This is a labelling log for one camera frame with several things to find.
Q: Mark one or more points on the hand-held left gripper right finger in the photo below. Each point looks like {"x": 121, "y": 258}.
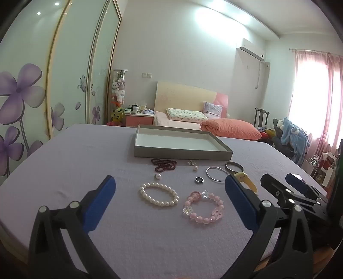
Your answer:
{"x": 238, "y": 201}

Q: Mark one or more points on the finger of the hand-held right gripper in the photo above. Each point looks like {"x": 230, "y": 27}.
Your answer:
{"x": 297, "y": 182}
{"x": 273, "y": 185}

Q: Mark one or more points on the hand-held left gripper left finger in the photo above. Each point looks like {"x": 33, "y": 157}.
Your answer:
{"x": 101, "y": 201}

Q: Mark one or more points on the yellow wristwatch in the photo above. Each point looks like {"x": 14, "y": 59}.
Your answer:
{"x": 248, "y": 182}

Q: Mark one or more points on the dark metal cuff bangle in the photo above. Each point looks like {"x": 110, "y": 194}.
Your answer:
{"x": 227, "y": 167}

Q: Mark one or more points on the thin silver bangle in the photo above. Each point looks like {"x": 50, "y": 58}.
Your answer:
{"x": 206, "y": 173}

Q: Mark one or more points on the grey cardboard tray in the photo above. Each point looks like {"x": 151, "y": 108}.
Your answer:
{"x": 174, "y": 139}

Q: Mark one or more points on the white paper bag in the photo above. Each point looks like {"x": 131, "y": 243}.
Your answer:
{"x": 328, "y": 171}

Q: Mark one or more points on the dark office chair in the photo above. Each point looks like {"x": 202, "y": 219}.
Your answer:
{"x": 278, "y": 146}

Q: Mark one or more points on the blue plush garment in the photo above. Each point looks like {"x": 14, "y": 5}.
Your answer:
{"x": 294, "y": 136}

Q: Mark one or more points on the purple tablecloth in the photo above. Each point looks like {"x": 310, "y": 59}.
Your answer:
{"x": 107, "y": 150}

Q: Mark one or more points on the colourful toys pile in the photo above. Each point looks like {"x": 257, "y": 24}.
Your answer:
{"x": 266, "y": 134}

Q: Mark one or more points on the pearl cluster earrings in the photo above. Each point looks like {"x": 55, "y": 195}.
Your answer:
{"x": 190, "y": 162}

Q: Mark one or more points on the dark wooden chair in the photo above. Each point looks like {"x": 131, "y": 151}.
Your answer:
{"x": 261, "y": 118}

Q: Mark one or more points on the orange folded duvet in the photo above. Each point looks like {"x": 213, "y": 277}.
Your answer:
{"x": 230, "y": 128}

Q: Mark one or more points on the pink white nightstand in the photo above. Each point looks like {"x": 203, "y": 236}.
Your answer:
{"x": 138, "y": 119}

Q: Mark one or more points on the lilac small pillow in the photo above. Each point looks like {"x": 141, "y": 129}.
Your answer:
{"x": 213, "y": 110}

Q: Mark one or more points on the pink curtain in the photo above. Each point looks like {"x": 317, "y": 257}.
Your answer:
{"x": 332, "y": 94}

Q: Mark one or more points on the white mug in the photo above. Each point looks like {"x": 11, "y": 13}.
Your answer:
{"x": 135, "y": 109}

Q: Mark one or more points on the floral pillow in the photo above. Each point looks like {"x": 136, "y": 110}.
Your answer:
{"x": 185, "y": 115}

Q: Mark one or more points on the pink sheeted bed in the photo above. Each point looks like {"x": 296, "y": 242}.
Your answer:
{"x": 171, "y": 124}

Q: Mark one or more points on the air conditioner pipe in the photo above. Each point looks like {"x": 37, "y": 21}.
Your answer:
{"x": 258, "y": 75}

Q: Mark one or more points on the plush toy display tube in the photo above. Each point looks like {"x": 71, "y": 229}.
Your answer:
{"x": 119, "y": 91}

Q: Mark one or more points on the cream pink bed headboard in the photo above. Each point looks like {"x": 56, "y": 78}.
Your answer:
{"x": 182, "y": 96}

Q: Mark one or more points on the white air conditioner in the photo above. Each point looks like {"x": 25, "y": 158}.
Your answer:
{"x": 250, "y": 49}

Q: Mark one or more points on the flower print sliding wardrobe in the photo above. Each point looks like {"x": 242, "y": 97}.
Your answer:
{"x": 67, "y": 67}

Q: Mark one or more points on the white wall socket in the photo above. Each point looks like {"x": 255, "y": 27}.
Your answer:
{"x": 146, "y": 75}

